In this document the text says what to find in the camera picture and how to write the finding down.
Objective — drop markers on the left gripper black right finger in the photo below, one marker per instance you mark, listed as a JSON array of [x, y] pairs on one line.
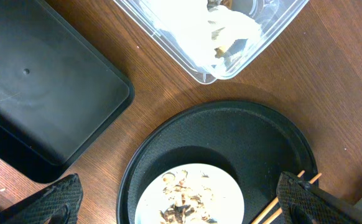
[[302, 202]]

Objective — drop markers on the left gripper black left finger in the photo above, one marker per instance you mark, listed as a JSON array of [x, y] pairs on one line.
[[57, 203]]

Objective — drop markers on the white napkin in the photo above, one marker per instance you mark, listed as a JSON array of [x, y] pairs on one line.
[[187, 22]]

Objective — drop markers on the clear plastic waste bin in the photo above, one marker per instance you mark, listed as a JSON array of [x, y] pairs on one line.
[[273, 16]]

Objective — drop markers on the waste in clear bin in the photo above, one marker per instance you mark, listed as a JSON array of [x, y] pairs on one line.
[[227, 26]]

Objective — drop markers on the left wooden chopstick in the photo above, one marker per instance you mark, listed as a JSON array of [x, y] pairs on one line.
[[266, 210]]

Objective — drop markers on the wooden chopstick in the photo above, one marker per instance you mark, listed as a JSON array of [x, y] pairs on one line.
[[266, 210], [314, 178]]

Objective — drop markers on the right wooden chopstick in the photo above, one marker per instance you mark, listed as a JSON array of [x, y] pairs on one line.
[[314, 178]]

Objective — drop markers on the round black tray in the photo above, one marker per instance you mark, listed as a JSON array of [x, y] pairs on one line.
[[251, 142]]

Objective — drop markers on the grey plate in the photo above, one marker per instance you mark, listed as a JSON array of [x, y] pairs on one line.
[[227, 208]]

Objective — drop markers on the black rectangular bin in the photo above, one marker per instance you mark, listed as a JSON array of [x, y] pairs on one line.
[[58, 93]]

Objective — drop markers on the food scraps on plate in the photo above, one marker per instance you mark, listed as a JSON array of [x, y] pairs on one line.
[[191, 199]]

